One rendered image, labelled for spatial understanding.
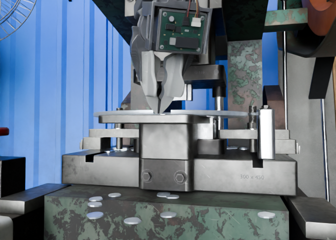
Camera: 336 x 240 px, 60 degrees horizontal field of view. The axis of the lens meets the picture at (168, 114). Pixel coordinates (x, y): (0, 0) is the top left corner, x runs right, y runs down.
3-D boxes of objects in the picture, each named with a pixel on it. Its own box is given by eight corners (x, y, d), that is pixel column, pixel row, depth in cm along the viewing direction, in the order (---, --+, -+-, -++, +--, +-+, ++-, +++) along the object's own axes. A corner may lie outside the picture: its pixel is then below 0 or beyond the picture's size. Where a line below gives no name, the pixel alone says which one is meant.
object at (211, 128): (212, 138, 62) (212, 118, 62) (145, 138, 66) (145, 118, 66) (215, 137, 71) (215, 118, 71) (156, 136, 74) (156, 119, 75)
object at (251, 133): (300, 154, 60) (300, 104, 60) (218, 152, 64) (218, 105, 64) (295, 151, 66) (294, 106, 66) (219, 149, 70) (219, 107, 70)
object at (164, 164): (193, 214, 38) (193, 110, 38) (94, 207, 41) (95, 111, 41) (210, 178, 62) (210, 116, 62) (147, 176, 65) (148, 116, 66)
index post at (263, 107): (276, 159, 51) (275, 105, 51) (257, 159, 51) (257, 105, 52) (274, 157, 53) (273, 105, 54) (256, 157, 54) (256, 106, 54)
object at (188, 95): (190, 100, 66) (190, 83, 66) (170, 100, 67) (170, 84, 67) (192, 101, 69) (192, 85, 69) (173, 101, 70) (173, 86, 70)
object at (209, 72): (223, 91, 59) (223, 64, 60) (131, 93, 64) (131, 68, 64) (226, 98, 75) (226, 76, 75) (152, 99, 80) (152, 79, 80)
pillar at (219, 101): (223, 137, 72) (223, 80, 72) (214, 136, 72) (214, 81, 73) (224, 136, 74) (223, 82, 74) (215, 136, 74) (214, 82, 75)
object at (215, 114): (117, 119, 72) (117, 116, 72) (235, 119, 70) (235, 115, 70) (66, 115, 44) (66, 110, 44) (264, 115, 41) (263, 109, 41)
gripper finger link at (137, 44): (129, 80, 40) (133, 12, 37) (128, 78, 41) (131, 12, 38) (163, 82, 41) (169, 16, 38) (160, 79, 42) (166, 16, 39)
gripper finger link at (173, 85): (165, 125, 39) (173, 55, 36) (156, 110, 44) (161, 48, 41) (188, 125, 39) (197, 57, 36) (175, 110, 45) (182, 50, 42)
